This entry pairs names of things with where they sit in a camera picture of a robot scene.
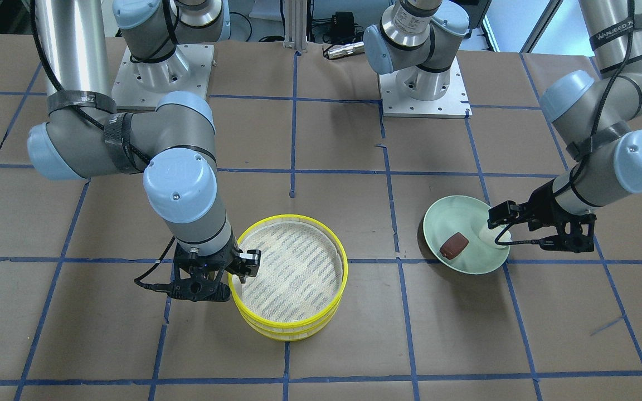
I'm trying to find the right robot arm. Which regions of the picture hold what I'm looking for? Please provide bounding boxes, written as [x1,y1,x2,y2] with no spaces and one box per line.
[26,1,261,302]

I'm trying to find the brown bun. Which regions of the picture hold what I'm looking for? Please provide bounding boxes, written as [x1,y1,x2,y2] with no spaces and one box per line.
[439,232,469,261]

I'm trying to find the yellow steamer layer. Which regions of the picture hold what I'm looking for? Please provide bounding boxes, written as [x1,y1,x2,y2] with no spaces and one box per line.
[235,301,341,342]
[228,215,348,326]

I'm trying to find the silver cylindrical connector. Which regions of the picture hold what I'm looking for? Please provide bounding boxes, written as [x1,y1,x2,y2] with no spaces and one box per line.
[323,41,365,60]

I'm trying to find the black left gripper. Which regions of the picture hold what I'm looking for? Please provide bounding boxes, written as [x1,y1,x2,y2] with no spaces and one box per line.
[487,181,596,253]

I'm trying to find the yellow top steamer layer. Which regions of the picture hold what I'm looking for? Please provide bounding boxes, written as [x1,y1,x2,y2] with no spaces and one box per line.
[228,215,348,326]

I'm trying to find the white bun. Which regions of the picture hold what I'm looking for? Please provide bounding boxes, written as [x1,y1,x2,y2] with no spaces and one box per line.
[478,224,512,249]

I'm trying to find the black power brick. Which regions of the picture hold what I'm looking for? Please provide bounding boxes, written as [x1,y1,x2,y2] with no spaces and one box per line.
[328,11,355,41]

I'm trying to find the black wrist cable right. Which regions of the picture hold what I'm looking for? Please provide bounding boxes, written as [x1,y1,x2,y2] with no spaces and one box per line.
[134,237,177,290]

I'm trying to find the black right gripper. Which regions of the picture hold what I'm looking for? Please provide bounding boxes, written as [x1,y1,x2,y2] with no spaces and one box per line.
[168,244,261,302]

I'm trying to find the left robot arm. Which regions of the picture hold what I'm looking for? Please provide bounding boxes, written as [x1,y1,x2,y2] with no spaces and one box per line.
[363,1,642,253]

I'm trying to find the aluminium frame post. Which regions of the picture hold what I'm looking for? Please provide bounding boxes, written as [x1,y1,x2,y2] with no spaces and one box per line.
[281,1,310,53]

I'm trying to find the yellow bottom steamer layer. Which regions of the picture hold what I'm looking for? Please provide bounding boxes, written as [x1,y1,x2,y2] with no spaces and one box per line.
[235,301,341,342]

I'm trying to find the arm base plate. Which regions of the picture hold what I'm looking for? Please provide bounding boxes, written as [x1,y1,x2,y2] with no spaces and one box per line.
[378,58,473,119]
[111,44,216,111]

